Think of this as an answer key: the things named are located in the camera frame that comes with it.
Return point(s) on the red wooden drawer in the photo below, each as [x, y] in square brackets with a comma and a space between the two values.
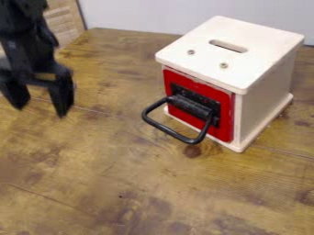
[204, 101]

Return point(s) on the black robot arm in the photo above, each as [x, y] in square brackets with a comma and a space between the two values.
[17, 15]

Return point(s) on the white wooden drawer cabinet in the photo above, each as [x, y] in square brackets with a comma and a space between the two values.
[238, 63]

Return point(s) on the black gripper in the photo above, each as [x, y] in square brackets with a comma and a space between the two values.
[29, 50]

